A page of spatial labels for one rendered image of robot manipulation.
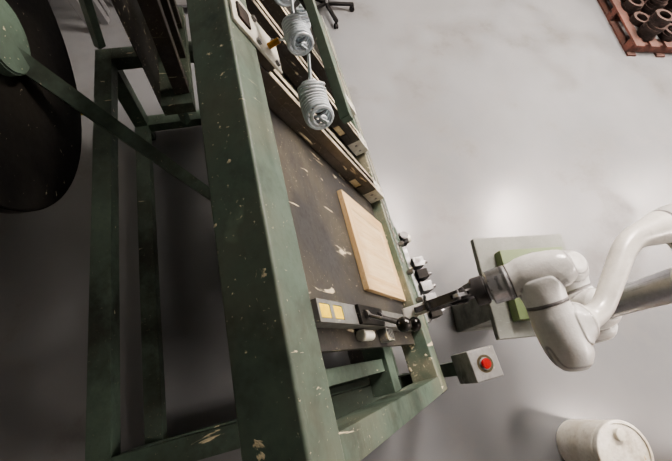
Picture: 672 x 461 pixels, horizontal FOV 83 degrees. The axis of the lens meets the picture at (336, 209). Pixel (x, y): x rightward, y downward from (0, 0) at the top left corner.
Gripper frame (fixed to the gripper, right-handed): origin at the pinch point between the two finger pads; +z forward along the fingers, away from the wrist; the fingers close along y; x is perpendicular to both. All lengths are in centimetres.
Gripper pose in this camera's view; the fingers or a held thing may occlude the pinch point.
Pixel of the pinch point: (415, 310)
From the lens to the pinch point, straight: 112.7
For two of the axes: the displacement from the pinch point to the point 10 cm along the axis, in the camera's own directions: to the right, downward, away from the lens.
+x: 2.4, 8.8, -4.0
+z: -8.8, 3.7, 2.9
